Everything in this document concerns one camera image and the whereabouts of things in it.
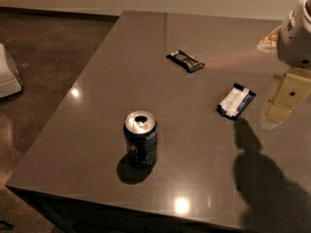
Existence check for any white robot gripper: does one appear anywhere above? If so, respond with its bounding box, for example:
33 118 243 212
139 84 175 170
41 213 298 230
265 0 311 123

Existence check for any blue pepsi can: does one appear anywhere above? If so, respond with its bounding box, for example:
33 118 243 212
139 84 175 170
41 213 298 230
123 111 158 168

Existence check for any yellow white object at edge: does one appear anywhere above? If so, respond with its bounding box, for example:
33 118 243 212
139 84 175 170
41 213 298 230
257 26 281 52

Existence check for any blue white snack packet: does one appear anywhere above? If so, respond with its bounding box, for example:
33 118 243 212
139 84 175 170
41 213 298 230
217 83 257 120

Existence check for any black snack bar wrapper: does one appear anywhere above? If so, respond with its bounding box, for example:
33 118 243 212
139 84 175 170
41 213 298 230
166 50 205 73

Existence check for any white object on floor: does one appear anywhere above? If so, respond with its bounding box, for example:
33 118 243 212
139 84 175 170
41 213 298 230
0 44 22 98

